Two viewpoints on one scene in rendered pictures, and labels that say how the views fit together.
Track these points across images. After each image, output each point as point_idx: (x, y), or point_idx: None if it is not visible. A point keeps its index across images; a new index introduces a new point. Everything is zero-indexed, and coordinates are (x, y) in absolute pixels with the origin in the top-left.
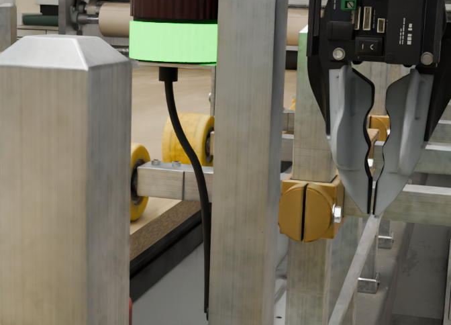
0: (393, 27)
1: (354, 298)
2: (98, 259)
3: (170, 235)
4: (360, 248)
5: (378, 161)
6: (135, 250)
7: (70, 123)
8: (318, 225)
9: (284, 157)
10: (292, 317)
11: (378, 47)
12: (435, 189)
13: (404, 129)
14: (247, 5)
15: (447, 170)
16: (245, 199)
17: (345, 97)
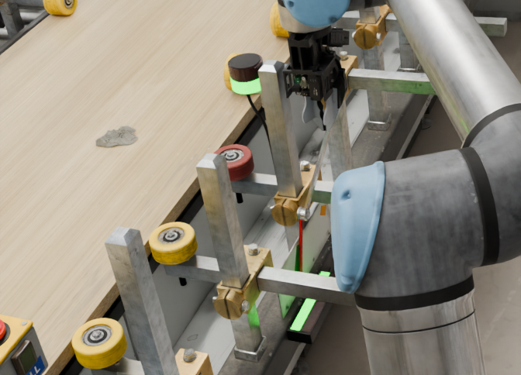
0: (311, 90)
1: (382, 101)
2: (225, 198)
3: None
4: (323, 142)
5: (388, 27)
6: (257, 108)
7: (214, 177)
8: None
9: (338, 26)
10: (329, 136)
11: (308, 94)
12: (390, 73)
13: (324, 113)
14: (267, 74)
15: None
16: (279, 132)
17: (306, 99)
